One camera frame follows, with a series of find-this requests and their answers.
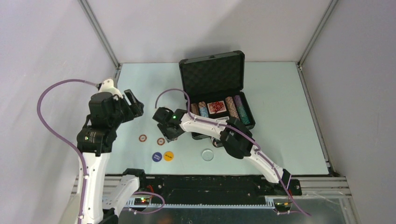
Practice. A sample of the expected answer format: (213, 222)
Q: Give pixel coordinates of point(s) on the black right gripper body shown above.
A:
(168, 135)

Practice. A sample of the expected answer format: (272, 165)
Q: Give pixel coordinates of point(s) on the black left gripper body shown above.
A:
(124, 112)

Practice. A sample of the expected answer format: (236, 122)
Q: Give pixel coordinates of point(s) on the black poker case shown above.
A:
(214, 78)

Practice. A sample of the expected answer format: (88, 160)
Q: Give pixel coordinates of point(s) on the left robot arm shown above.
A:
(95, 142)

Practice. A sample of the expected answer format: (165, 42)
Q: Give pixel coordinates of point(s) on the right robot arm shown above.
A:
(236, 139)

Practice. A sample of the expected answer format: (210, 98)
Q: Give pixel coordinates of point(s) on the red dice set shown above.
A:
(216, 107)

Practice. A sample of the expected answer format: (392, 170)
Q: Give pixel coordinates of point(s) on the orange poker chip at edge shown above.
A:
(142, 138)

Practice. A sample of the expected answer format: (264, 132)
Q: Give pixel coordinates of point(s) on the yellow big blind button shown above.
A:
(168, 156)

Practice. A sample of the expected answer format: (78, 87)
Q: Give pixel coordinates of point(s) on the blue orange chip stack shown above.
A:
(203, 109)

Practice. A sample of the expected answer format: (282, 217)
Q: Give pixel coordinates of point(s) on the blue small blind button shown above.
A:
(157, 157)

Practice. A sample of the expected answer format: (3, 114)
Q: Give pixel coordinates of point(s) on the clear dealer button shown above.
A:
(207, 155)

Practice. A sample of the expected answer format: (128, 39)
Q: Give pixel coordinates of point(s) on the blue playing card deck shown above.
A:
(223, 118)

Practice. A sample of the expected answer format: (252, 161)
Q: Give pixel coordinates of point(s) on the pink brown chip stack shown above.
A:
(231, 107)

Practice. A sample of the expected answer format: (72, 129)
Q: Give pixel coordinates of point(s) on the purple green chip stack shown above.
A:
(241, 110)

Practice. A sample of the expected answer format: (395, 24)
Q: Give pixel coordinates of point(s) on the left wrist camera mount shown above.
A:
(108, 86)

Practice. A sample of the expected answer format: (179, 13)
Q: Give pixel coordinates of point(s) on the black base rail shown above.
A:
(225, 190)

